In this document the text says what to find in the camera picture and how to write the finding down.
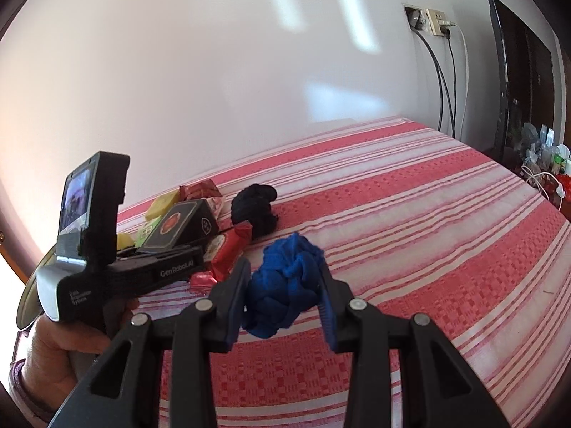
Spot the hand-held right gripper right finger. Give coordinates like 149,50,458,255
313,254,512,428

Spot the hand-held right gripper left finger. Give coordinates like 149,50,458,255
47,258,253,428

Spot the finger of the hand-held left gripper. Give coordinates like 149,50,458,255
117,243,210,263

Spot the black box with red emblem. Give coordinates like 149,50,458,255
137,199,220,250

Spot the blue yarn ball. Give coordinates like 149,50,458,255
241,232,325,340

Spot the red snack packet white label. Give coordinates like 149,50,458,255
203,222,254,282

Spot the black yarn ball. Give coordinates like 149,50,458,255
231,184,280,238

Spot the person's left forearm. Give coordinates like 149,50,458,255
6,357,56,426

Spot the red striped cloth desktop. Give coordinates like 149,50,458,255
113,116,571,428

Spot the person's left hand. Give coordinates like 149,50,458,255
24,298,140,395

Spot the small green box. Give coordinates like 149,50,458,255
136,216,163,246

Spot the yellow sponge with olive face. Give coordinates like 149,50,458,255
146,189,181,221

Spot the small red candy wrapper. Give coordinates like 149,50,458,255
190,272,218,294

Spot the plain red snack packet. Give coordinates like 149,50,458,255
179,179,222,201

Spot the pink white snack packet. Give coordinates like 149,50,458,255
201,196,225,220

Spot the pile of bags and bottles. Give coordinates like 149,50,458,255
520,122,571,174

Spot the black flat screen television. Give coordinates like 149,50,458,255
486,0,560,165

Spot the thin white charging cable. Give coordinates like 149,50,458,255
522,165,565,210

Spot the black power cable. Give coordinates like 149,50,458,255
415,29,447,132
446,33,459,140

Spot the white power cable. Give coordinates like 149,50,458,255
455,24,471,143

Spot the grey wall socket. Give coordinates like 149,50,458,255
404,4,429,32

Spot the beige wall socket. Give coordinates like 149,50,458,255
425,8,456,37

